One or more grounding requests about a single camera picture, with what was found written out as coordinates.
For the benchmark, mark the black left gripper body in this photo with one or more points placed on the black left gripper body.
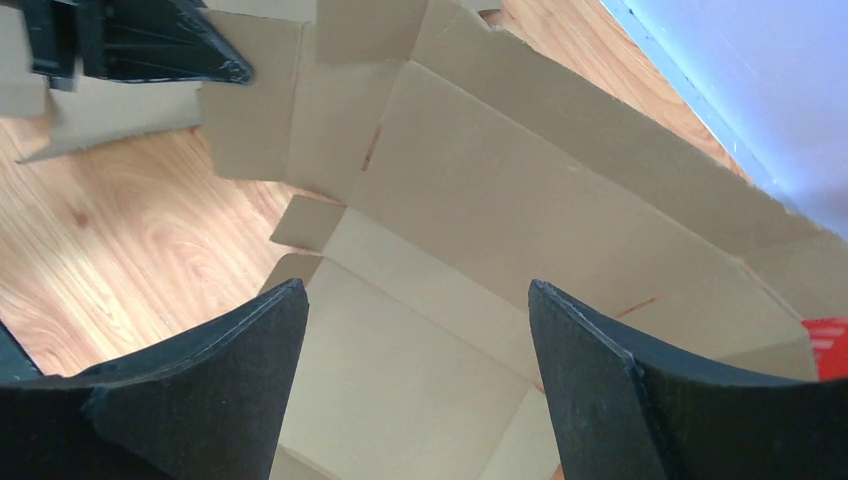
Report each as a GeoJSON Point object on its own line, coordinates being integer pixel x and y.
{"type": "Point", "coordinates": [66, 38]}

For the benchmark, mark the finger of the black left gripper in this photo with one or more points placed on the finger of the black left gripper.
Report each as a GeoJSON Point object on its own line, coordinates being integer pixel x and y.
{"type": "Point", "coordinates": [165, 41]}

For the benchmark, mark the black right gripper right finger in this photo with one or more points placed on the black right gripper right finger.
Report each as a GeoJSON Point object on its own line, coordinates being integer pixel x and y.
{"type": "Point", "coordinates": [626, 405]}

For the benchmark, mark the brown cardboard box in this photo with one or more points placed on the brown cardboard box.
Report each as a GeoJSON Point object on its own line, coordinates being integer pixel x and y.
{"type": "Point", "coordinates": [441, 165]}

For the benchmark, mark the red plastic basket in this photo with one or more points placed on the red plastic basket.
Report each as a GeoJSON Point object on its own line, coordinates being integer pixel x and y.
{"type": "Point", "coordinates": [828, 338]}

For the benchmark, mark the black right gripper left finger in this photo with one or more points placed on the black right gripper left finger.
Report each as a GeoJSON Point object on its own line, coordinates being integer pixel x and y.
{"type": "Point", "coordinates": [207, 403]}

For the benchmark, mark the flat brown cardboard sheet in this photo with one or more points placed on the flat brown cardboard sheet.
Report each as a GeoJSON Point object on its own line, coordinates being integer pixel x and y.
{"type": "Point", "coordinates": [98, 112]}

